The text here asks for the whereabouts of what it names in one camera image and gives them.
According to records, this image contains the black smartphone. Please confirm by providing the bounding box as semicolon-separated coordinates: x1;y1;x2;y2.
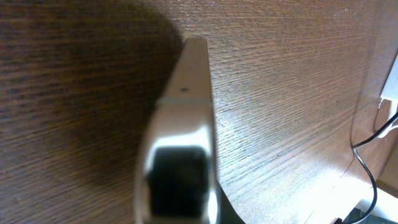
134;37;220;223

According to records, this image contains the white power strip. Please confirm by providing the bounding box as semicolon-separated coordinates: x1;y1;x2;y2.
380;57;398;102

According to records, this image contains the black charging cable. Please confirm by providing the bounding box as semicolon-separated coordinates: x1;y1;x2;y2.
348;111;398;224

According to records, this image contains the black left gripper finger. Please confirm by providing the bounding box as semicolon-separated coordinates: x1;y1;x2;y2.
149;147;208;218

